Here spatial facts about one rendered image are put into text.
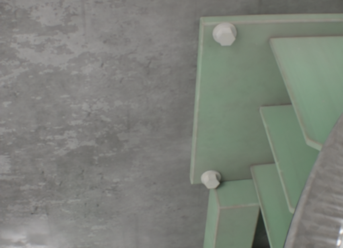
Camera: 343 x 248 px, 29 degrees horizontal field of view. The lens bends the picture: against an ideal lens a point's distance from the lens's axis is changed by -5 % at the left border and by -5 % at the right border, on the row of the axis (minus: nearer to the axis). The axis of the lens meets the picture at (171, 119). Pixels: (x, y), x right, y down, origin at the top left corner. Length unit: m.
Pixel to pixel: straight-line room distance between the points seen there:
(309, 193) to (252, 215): 0.69
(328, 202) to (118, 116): 0.63
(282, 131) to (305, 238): 0.57
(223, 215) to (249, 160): 0.11
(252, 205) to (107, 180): 0.27
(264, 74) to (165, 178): 0.30
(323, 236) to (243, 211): 0.70
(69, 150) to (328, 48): 0.47
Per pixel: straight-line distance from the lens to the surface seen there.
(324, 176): 0.61
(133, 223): 1.38
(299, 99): 0.97
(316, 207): 0.59
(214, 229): 1.31
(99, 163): 1.24
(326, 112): 0.96
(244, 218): 1.28
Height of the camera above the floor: 0.83
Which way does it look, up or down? 45 degrees down
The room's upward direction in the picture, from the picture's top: 169 degrees clockwise
